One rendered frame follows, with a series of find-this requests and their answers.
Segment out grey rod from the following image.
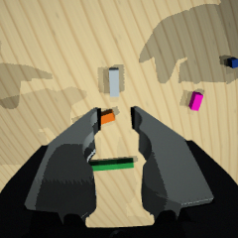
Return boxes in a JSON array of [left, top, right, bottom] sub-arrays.
[[109, 67, 119, 97]]

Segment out orange rod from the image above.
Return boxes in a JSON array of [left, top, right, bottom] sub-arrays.
[[101, 109, 115, 125]]

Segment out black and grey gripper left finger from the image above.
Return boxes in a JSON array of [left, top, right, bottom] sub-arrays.
[[0, 107, 101, 238]]

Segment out green rod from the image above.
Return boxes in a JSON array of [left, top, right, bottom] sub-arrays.
[[90, 158, 134, 172]]

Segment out magenta block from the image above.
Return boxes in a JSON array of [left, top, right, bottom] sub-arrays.
[[188, 91, 203, 111]]

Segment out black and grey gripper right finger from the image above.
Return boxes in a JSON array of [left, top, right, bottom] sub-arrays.
[[130, 106, 238, 238]]

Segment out small dark blue block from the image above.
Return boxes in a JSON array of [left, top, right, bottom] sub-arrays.
[[228, 58, 238, 68]]

